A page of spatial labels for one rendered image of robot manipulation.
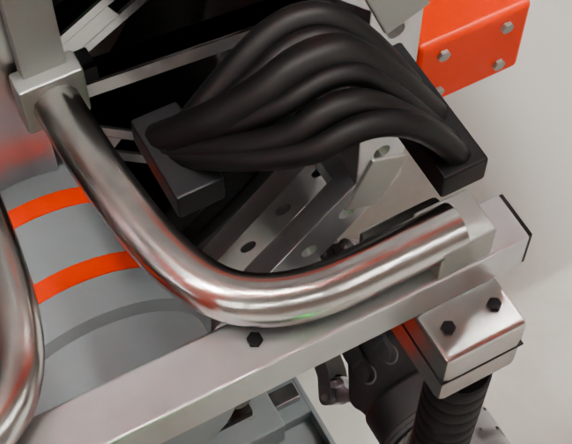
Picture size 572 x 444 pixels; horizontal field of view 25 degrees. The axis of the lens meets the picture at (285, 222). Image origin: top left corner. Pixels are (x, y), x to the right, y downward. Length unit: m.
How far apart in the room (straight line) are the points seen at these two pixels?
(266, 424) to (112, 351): 0.73
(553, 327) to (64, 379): 1.13
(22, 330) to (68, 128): 0.11
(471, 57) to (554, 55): 1.13
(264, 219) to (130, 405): 0.41
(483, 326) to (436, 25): 0.26
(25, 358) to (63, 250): 0.14
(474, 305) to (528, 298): 1.10
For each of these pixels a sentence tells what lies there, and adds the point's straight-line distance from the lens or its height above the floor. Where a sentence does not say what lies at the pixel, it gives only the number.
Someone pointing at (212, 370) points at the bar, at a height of 0.98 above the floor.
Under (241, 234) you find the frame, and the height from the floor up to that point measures 0.68.
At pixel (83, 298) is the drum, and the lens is 0.71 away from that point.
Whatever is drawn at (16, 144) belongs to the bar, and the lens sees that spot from 0.72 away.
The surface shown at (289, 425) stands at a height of 0.16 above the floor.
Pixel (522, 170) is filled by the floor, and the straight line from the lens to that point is 1.88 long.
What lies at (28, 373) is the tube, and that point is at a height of 1.01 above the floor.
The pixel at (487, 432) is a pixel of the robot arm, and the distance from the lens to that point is 0.94.
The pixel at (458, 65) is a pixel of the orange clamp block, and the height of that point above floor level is 0.85.
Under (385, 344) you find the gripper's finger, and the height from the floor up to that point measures 0.66.
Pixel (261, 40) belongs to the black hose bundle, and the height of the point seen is 1.04.
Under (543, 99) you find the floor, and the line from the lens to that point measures 1.95.
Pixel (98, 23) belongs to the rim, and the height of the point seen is 0.90.
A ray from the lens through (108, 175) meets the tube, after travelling 0.63.
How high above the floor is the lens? 1.54
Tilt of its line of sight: 59 degrees down
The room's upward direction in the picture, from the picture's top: straight up
